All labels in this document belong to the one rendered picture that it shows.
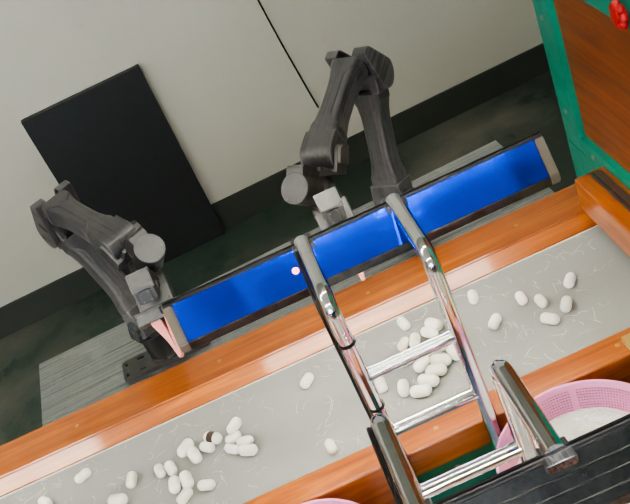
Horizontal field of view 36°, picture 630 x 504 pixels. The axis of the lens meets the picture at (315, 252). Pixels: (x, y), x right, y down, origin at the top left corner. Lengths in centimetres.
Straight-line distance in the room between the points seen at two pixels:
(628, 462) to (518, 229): 93
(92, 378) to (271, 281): 86
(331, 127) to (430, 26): 198
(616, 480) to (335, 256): 59
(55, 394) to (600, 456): 146
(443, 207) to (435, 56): 238
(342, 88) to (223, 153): 185
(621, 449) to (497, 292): 82
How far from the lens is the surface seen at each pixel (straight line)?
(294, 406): 175
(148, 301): 174
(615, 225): 171
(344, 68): 191
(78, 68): 351
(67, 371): 229
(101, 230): 187
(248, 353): 187
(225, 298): 145
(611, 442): 103
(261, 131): 369
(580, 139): 190
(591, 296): 174
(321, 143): 180
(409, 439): 157
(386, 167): 202
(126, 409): 191
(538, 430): 103
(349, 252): 144
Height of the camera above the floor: 188
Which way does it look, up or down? 33 degrees down
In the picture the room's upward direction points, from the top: 25 degrees counter-clockwise
